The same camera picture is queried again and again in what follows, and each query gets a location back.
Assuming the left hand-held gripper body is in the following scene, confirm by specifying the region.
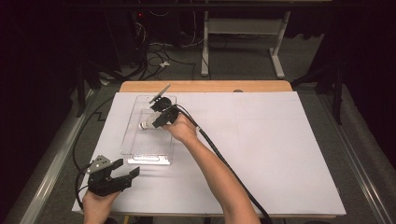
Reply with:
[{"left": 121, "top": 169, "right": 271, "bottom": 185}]
[{"left": 86, "top": 154, "right": 134, "bottom": 197}]

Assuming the black equipment with red light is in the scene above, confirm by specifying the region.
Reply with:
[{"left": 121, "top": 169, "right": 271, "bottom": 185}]
[{"left": 124, "top": 7, "right": 149, "bottom": 68}]

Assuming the clear plastic tray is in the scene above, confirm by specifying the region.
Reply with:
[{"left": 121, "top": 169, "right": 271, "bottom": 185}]
[{"left": 120, "top": 94, "right": 177, "bottom": 166}]

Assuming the aluminium floor rail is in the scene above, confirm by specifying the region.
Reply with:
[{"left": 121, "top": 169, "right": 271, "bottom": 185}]
[
  {"left": 18, "top": 90, "right": 94, "bottom": 224},
  {"left": 317, "top": 92, "right": 396, "bottom": 224}
]

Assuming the long black floor cable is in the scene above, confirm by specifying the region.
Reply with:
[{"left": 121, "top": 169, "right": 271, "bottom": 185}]
[{"left": 72, "top": 96, "right": 116, "bottom": 169}]

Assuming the person's right hand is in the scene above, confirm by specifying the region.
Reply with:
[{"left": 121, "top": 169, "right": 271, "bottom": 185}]
[{"left": 162, "top": 113, "right": 200, "bottom": 146}]

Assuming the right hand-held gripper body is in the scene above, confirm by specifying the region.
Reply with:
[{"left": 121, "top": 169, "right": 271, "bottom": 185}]
[{"left": 148, "top": 83, "right": 181, "bottom": 125}]

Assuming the black metal stand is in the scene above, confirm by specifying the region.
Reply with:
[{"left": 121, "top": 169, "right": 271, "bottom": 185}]
[
  {"left": 290, "top": 62, "right": 345, "bottom": 125},
  {"left": 76, "top": 59, "right": 104, "bottom": 118}
]

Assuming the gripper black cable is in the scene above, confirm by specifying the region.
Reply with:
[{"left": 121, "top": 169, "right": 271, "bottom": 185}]
[
  {"left": 174, "top": 104, "right": 274, "bottom": 224},
  {"left": 74, "top": 162, "right": 92, "bottom": 211}
]

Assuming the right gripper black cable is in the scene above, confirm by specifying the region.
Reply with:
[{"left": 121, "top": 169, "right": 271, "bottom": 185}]
[{"left": 174, "top": 104, "right": 274, "bottom": 224}]

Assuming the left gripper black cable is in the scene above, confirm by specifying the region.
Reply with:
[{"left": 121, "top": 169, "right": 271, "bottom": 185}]
[{"left": 74, "top": 162, "right": 92, "bottom": 211}]

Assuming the white metal desk frame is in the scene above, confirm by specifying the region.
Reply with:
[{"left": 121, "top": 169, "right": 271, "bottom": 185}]
[{"left": 200, "top": 10, "right": 292, "bottom": 80}]

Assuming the tangle of black floor cables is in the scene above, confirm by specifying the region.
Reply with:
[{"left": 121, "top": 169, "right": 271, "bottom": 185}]
[{"left": 134, "top": 40, "right": 198, "bottom": 82}]

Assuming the dark curtain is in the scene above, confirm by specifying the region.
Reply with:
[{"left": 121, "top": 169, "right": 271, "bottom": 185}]
[
  {"left": 323, "top": 0, "right": 396, "bottom": 169},
  {"left": 0, "top": 0, "right": 82, "bottom": 216}
]

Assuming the person's left hand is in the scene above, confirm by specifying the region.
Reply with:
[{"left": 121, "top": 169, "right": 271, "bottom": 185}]
[{"left": 81, "top": 189, "right": 122, "bottom": 224}]

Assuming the white table cover sheet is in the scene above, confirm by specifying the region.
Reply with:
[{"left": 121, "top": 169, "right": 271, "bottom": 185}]
[{"left": 72, "top": 91, "right": 347, "bottom": 217}]

